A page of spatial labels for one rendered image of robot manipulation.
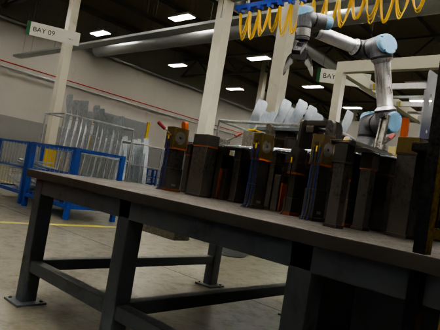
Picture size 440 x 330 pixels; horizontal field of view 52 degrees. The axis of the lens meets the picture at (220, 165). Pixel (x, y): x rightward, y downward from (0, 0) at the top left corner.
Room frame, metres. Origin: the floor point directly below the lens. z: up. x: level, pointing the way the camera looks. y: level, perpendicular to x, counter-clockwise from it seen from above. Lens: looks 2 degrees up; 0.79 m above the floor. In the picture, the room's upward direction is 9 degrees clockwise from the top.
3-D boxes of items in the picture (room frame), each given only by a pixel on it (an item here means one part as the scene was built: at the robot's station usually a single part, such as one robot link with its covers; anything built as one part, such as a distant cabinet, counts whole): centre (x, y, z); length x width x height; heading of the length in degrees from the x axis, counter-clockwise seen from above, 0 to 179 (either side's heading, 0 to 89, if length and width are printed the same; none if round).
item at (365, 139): (2.59, -0.82, 1.15); 0.15 x 0.15 x 0.10
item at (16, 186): (7.47, 3.06, 0.48); 1.20 x 0.80 x 0.95; 47
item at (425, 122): (1.71, -0.76, 1.17); 0.12 x 0.01 x 0.34; 133
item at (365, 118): (2.58, -0.82, 1.27); 0.13 x 0.12 x 0.14; 21
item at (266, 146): (2.08, -0.17, 0.87); 0.12 x 0.07 x 0.35; 133
